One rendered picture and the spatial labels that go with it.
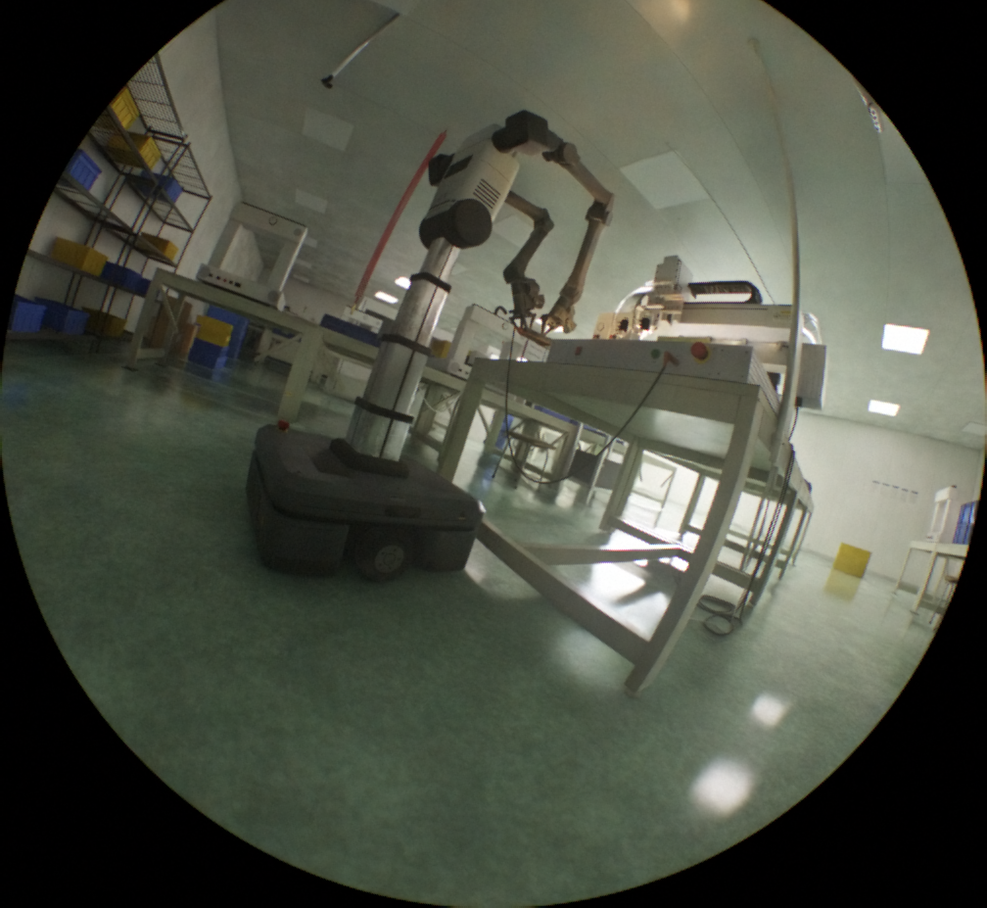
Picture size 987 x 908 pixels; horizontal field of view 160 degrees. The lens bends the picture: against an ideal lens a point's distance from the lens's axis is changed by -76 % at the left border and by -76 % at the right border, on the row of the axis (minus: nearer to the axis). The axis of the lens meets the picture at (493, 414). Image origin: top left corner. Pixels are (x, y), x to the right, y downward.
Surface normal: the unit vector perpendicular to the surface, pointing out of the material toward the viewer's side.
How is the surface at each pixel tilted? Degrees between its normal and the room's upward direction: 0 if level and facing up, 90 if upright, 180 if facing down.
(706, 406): 90
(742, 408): 90
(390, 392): 90
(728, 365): 90
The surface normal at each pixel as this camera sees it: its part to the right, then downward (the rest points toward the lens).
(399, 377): 0.66, 0.22
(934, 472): -0.79, -0.28
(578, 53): -0.33, 0.95
